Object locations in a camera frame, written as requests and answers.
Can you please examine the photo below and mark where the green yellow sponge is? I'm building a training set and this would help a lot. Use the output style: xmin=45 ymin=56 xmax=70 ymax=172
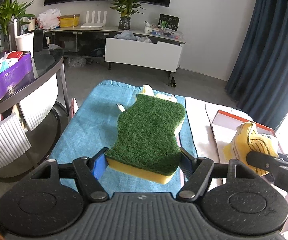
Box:
xmin=105 ymin=94 xmax=186 ymax=185

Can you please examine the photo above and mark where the striped blue table cloth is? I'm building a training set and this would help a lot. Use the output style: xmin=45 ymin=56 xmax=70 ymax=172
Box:
xmin=51 ymin=80 xmax=251 ymax=195

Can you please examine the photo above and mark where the orange white cardboard box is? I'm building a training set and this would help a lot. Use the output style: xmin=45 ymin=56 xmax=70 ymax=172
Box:
xmin=211 ymin=110 xmax=288 ymax=231

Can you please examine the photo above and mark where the white ribbed drawer unit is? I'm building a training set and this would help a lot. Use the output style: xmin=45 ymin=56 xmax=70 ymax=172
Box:
xmin=0 ymin=75 xmax=58 ymax=168

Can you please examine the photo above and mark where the dark blue curtain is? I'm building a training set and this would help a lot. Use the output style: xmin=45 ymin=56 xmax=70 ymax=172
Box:
xmin=225 ymin=0 xmax=288 ymax=129

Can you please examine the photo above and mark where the purple storage tray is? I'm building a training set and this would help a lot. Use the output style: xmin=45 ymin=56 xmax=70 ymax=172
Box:
xmin=0 ymin=54 xmax=33 ymax=101

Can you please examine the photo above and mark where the round dark side table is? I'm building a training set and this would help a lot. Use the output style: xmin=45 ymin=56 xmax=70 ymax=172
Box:
xmin=0 ymin=44 xmax=69 ymax=183

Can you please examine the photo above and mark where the white drawer tv cabinet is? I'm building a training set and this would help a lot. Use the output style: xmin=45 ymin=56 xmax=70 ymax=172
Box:
xmin=45 ymin=26 xmax=185 ymax=87

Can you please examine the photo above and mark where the grey cloth in drawer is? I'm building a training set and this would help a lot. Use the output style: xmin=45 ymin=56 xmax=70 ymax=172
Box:
xmin=115 ymin=30 xmax=152 ymax=43

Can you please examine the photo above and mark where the white wifi router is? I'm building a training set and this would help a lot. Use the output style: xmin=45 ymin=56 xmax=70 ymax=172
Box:
xmin=80 ymin=11 xmax=107 ymax=28

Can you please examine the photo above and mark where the white cat figurine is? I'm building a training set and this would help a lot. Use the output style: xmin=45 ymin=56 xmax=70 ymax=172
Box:
xmin=144 ymin=21 xmax=152 ymax=33

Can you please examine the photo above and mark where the yellow box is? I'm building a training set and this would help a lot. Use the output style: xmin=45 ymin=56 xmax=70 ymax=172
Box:
xmin=60 ymin=14 xmax=80 ymax=28

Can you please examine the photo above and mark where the black green box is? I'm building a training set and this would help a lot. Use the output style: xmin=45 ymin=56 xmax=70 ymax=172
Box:
xmin=158 ymin=14 xmax=180 ymax=31

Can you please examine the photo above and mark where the white plastic bag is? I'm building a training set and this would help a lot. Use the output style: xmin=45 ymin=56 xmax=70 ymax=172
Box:
xmin=37 ymin=9 xmax=61 ymax=30

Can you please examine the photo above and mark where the potted plant white pot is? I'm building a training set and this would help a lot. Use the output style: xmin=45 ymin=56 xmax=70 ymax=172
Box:
xmin=0 ymin=0 xmax=35 ymax=51

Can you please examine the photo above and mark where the potted plant glass vase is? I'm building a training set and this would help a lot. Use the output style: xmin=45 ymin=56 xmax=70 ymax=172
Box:
xmin=110 ymin=0 xmax=144 ymax=30

